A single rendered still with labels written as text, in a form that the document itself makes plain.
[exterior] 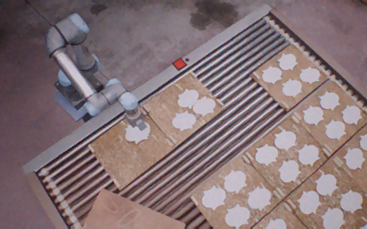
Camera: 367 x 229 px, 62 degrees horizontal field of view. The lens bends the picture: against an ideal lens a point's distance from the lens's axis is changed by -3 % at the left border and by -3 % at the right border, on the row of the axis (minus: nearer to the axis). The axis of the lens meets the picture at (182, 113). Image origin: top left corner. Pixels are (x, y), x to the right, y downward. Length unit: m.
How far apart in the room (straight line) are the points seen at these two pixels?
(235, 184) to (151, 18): 2.30
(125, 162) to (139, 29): 1.96
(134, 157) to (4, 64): 2.24
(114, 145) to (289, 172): 1.07
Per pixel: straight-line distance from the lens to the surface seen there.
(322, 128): 2.17
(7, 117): 3.48
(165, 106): 2.04
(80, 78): 1.60
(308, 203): 2.00
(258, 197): 1.92
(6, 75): 3.72
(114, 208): 1.81
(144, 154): 1.95
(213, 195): 1.88
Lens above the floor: 2.80
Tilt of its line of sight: 67 degrees down
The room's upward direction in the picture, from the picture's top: 1 degrees counter-clockwise
